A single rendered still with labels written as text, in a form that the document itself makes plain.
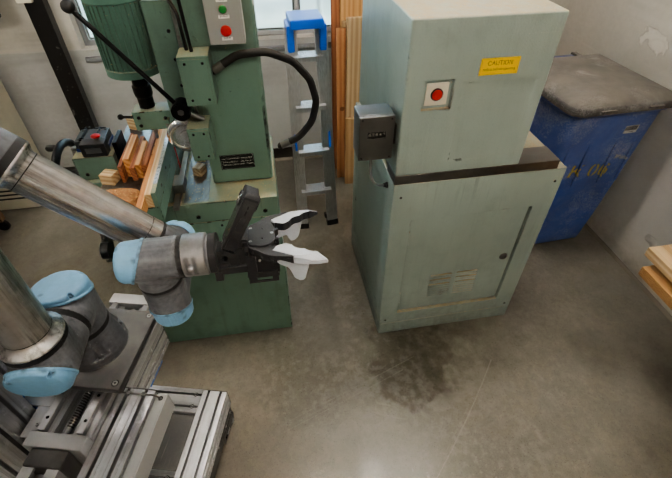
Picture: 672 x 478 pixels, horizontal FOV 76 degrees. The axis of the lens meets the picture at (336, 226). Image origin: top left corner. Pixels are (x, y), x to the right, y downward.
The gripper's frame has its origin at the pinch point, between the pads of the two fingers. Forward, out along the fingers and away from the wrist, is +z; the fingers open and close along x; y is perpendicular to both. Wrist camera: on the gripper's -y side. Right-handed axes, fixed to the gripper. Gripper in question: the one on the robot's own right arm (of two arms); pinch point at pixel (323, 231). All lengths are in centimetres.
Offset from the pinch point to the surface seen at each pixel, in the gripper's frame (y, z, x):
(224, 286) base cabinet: 79, -34, -80
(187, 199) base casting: 34, -40, -77
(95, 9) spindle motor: -28, -53, -80
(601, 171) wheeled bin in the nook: 54, 148, -103
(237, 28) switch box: -23, -14, -71
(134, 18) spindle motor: -25, -43, -82
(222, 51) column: -15, -20, -78
